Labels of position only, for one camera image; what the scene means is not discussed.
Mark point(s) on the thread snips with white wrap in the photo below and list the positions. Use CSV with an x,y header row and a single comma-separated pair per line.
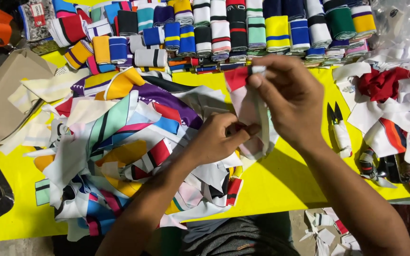
x,y
342,137

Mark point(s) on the person's grey shirt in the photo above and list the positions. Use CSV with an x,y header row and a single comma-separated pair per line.
x,y
240,238

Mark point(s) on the person's right hand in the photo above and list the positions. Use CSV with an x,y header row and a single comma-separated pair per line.
x,y
294,103

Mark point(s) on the patterned fabric packet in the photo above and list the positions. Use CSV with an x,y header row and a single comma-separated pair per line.
x,y
37,19

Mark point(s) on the person's left hand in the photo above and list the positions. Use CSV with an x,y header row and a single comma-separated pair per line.
x,y
210,142

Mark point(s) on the clear plastic bag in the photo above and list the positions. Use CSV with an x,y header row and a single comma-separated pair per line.
x,y
400,21

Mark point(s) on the heap of colourful fabric scraps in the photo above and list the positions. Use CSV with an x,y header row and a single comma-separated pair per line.
x,y
119,142

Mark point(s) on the yellow table cover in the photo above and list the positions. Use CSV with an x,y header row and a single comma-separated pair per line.
x,y
290,177

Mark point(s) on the white fabric scraps on floor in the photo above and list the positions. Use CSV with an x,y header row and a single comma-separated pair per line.
x,y
324,231

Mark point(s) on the heap of white red fabric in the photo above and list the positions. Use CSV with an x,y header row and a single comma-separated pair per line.
x,y
393,96

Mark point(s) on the rows of folded striped collars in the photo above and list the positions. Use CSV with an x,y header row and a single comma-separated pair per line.
x,y
222,32

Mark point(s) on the brown cardboard box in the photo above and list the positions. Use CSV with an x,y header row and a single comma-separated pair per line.
x,y
2,103

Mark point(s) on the red white pink fabric strip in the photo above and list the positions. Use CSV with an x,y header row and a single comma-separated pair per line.
x,y
251,106

